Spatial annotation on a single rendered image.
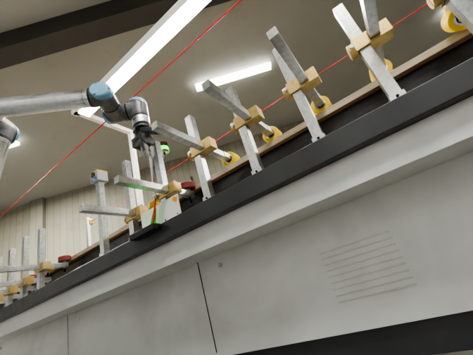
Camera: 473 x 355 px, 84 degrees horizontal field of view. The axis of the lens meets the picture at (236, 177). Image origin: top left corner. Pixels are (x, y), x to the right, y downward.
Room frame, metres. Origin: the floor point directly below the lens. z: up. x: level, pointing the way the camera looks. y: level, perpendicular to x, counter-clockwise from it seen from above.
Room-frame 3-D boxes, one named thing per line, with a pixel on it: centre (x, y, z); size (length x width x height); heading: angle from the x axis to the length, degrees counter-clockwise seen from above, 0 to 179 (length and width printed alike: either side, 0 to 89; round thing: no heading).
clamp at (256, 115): (0.92, -0.11, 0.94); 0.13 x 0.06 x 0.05; 62
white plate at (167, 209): (1.15, 0.39, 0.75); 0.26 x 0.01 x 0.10; 62
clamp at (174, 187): (1.15, 0.33, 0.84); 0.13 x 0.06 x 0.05; 62
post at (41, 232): (1.73, 1.46, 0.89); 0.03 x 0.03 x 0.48; 62
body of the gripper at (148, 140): (1.09, 0.39, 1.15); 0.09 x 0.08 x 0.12; 63
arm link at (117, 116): (1.06, 0.50, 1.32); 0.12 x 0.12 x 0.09; 8
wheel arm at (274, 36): (0.76, -0.33, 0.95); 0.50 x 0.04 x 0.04; 152
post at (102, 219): (1.39, 0.81, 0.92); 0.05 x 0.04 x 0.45; 62
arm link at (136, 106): (1.08, 0.39, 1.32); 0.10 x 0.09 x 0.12; 98
